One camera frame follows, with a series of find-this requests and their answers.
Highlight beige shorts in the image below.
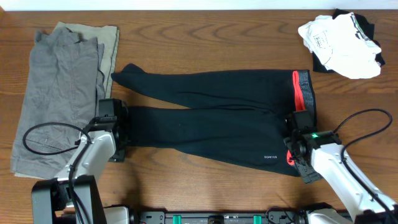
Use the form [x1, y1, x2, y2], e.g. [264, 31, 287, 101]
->
[13, 21, 121, 180]

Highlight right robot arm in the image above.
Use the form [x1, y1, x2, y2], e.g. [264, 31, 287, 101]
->
[284, 110, 397, 223]

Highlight black leggings with red waistband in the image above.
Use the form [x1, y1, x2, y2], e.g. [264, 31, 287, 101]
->
[112, 64, 317, 177]

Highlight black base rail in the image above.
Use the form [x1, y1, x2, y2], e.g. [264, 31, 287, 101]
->
[129, 210, 352, 224]

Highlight grey cargo shorts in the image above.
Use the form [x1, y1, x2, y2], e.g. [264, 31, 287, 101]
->
[9, 26, 106, 180]

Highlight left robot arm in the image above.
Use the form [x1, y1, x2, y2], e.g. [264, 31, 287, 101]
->
[31, 98, 130, 223]

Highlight white printed t-shirt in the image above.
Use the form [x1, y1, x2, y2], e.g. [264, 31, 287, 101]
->
[297, 12, 382, 80]

